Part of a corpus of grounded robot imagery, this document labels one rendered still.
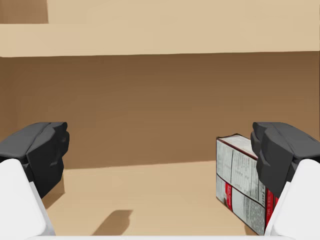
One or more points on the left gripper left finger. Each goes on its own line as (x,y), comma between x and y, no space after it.
(37,150)

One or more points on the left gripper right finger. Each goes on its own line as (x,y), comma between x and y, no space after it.
(282,155)

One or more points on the pale wooden shelf unit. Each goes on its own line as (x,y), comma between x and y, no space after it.
(155,105)

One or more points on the red carton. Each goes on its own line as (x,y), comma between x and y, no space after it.
(237,180)

